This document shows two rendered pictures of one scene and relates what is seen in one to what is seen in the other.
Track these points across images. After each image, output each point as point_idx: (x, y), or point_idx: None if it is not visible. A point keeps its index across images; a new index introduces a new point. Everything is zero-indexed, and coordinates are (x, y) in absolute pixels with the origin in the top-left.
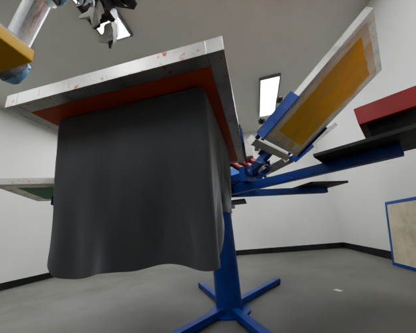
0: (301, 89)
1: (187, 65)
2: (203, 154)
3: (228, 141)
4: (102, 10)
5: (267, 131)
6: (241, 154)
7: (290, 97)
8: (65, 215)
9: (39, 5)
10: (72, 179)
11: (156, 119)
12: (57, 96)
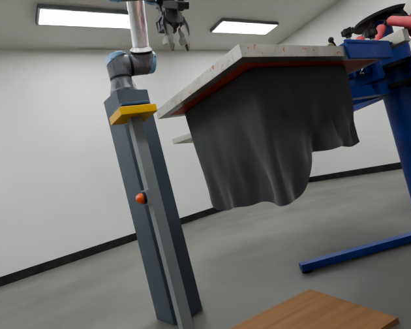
0: None
1: (229, 70)
2: (263, 128)
3: (331, 62)
4: (171, 29)
5: None
6: None
7: None
8: (209, 175)
9: (137, 3)
10: (204, 153)
11: (231, 104)
12: (175, 107)
